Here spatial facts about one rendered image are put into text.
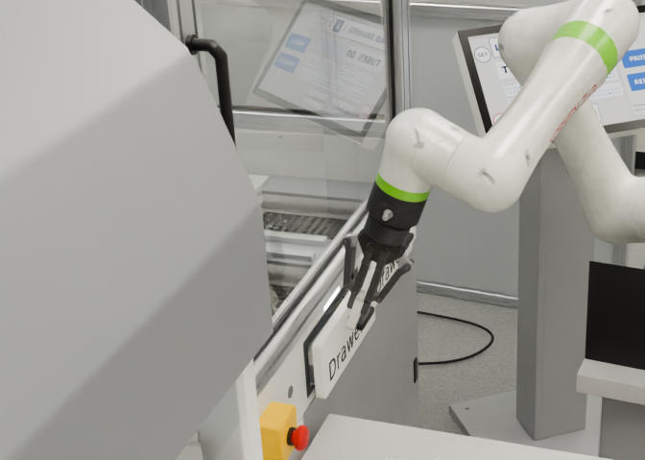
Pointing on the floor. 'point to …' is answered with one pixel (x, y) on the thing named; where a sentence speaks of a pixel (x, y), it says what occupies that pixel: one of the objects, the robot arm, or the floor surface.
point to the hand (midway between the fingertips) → (356, 309)
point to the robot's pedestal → (617, 407)
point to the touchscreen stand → (546, 326)
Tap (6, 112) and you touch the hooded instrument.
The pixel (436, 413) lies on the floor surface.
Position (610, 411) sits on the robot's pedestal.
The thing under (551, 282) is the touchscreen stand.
